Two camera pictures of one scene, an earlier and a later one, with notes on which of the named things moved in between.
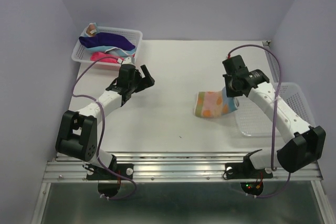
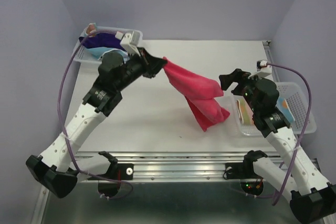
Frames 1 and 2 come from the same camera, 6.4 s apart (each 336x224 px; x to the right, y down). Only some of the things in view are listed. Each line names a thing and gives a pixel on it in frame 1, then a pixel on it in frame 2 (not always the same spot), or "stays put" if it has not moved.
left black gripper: (147, 81) -> (151, 64)
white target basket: (253, 123) stays put
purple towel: (105, 39) stays put
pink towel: (103, 57) -> (202, 94)
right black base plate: (242, 171) stays put
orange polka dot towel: (213, 104) -> (246, 114)
